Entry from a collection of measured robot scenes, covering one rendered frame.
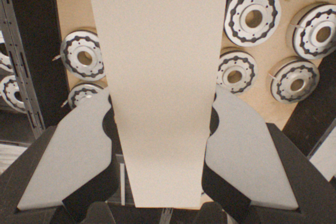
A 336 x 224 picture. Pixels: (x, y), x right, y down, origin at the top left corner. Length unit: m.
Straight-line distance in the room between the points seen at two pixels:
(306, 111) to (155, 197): 0.42
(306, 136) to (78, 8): 0.56
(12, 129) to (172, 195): 0.44
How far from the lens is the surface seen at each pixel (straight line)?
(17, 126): 0.55
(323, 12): 0.43
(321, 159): 1.03
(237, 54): 0.37
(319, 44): 0.44
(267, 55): 0.43
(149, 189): 0.17
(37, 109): 0.40
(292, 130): 0.55
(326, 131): 0.48
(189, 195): 0.18
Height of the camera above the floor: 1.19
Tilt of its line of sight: 60 degrees down
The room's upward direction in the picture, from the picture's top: 179 degrees counter-clockwise
